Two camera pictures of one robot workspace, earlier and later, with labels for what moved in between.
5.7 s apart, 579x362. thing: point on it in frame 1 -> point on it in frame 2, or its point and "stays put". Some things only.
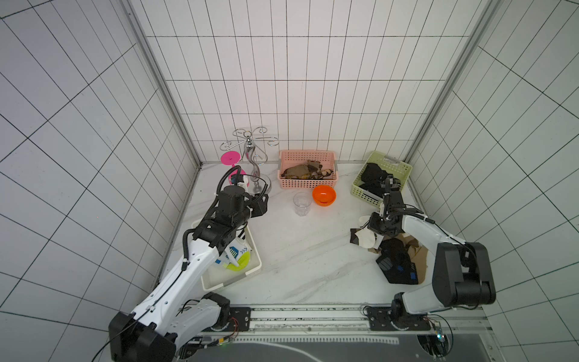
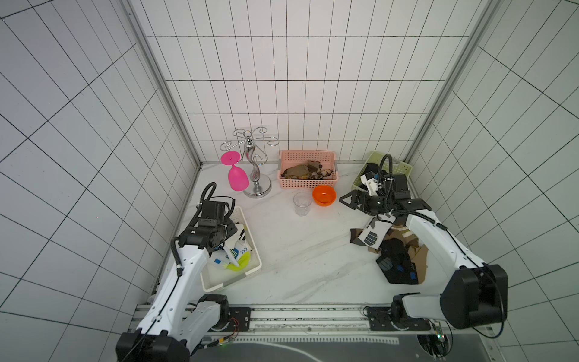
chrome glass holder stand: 255,154 stays put
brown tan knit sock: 311,170 stays put
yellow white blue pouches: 236,256 stays put
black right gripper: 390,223 -> 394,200
